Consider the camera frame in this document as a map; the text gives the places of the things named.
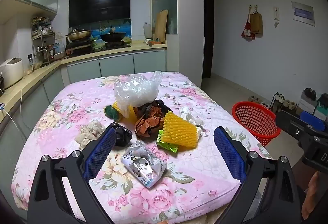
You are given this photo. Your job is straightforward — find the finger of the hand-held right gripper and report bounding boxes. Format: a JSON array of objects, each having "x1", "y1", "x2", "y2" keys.
[
  {"x1": 276, "y1": 111, "x2": 314, "y2": 141},
  {"x1": 300, "y1": 111, "x2": 328, "y2": 135}
]

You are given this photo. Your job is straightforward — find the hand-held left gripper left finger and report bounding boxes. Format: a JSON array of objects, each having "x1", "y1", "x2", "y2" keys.
[{"x1": 27, "y1": 127, "x2": 117, "y2": 224}]

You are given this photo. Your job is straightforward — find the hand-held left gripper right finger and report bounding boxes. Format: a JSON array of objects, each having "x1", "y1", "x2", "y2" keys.
[{"x1": 213, "y1": 126, "x2": 301, "y2": 224}]

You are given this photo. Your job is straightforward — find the black plastic bag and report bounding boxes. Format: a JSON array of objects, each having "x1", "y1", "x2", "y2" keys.
[
  {"x1": 109, "y1": 122, "x2": 133, "y2": 147},
  {"x1": 147, "y1": 99, "x2": 173, "y2": 114}
]

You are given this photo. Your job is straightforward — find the red plastic basket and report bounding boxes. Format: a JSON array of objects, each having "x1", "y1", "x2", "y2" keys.
[{"x1": 232, "y1": 101, "x2": 281, "y2": 146}]

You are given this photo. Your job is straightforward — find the green and yellow scouring sponge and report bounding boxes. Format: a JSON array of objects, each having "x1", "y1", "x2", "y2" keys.
[{"x1": 105, "y1": 106, "x2": 124, "y2": 121}]

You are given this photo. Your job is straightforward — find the white tissue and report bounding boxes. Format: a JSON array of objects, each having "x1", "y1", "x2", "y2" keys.
[{"x1": 179, "y1": 106, "x2": 205, "y2": 137}]

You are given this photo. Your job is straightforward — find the brown and black wrapper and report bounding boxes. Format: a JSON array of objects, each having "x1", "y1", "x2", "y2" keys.
[{"x1": 134, "y1": 104, "x2": 167, "y2": 140}]

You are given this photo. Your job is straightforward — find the person's right hand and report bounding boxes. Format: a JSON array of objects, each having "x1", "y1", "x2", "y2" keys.
[{"x1": 301, "y1": 171, "x2": 322, "y2": 219}]

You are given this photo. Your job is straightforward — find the beige crumpled rag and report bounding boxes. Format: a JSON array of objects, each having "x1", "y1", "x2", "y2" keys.
[{"x1": 75, "y1": 120, "x2": 107, "y2": 150}]

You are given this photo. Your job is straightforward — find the black shoes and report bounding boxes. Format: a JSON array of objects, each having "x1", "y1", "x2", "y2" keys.
[{"x1": 304, "y1": 88, "x2": 317, "y2": 100}]

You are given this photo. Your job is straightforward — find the pink floral blanket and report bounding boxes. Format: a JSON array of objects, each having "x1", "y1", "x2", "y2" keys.
[{"x1": 11, "y1": 71, "x2": 273, "y2": 224}]

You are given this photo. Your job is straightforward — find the silver wet wipe packet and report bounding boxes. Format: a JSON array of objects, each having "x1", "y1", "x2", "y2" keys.
[{"x1": 120, "y1": 141, "x2": 167, "y2": 190}]

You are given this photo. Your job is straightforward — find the yellow foam fruit net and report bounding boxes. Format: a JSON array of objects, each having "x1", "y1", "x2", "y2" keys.
[
  {"x1": 157, "y1": 111, "x2": 203, "y2": 150},
  {"x1": 112, "y1": 101, "x2": 137, "y2": 126}
]

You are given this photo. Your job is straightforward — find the green snack wrapper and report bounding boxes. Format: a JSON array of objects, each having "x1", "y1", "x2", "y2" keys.
[{"x1": 156, "y1": 130, "x2": 180, "y2": 153}]

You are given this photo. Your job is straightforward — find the clear plastic bag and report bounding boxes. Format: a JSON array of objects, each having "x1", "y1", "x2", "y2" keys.
[{"x1": 113, "y1": 70, "x2": 162, "y2": 118}]

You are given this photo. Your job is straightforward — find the pale green base cabinets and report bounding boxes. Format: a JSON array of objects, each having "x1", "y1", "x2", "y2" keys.
[{"x1": 0, "y1": 50, "x2": 167, "y2": 214}]

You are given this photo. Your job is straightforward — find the red floral hanging bag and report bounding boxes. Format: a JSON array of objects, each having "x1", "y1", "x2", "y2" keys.
[{"x1": 241, "y1": 9, "x2": 256, "y2": 41}]

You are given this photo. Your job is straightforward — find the beige kitchen countertop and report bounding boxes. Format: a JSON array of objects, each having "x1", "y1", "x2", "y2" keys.
[{"x1": 0, "y1": 40, "x2": 167, "y2": 124}]

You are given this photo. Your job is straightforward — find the brown hanging paper bag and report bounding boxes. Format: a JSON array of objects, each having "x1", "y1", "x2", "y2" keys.
[{"x1": 250, "y1": 9, "x2": 263, "y2": 34}]

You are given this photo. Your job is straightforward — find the grey electrical panel box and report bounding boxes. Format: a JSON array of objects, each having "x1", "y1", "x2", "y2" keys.
[{"x1": 292, "y1": 1, "x2": 315, "y2": 26}]

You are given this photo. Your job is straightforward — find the black gas hob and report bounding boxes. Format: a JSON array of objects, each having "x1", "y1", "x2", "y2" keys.
[{"x1": 105, "y1": 41, "x2": 132, "y2": 48}]

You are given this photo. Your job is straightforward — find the black wok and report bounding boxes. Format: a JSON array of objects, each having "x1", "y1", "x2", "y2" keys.
[{"x1": 100, "y1": 30, "x2": 128, "y2": 43}]

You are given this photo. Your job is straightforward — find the dark brown door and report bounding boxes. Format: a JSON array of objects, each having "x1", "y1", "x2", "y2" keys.
[{"x1": 202, "y1": 0, "x2": 214, "y2": 78}]

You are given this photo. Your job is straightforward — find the white rice cooker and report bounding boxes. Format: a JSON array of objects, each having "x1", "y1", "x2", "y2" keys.
[{"x1": 0, "y1": 58, "x2": 25, "y2": 90}]

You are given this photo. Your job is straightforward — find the golden frying pan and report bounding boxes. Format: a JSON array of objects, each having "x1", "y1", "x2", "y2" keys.
[{"x1": 66, "y1": 29, "x2": 93, "y2": 41}]

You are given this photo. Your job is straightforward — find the blue printed splash guard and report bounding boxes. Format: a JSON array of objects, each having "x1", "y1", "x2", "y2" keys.
[{"x1": 69, "y1": 19, "x2": 132, "y2": 44}]

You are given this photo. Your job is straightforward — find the metal spice rack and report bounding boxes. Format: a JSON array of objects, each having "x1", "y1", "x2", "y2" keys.
[{"x1": 31, "y1": 17, "x2": 64, "y2": 66}]

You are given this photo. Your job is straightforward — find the white plastic bottle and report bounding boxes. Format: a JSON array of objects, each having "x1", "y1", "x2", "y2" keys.
[{"x1": 144, "y1": 22, "x2": 153, "y2": 40}]

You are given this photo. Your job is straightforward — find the wooden cutting board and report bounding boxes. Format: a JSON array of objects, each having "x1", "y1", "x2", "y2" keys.
[{"x1": 154, "y1": 9, "x2": 169, "y2": 44}]

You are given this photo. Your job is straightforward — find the white charging cable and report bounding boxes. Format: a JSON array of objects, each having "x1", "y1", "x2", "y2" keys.
[{"x1": 4, "y1": 89, "x2": 35, "y2": 139}]

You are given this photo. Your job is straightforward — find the white wall intercom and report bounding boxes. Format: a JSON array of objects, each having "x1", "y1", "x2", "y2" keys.
[{"x1": 273, "y1": 6, "x2": 280, "y2": 28}]

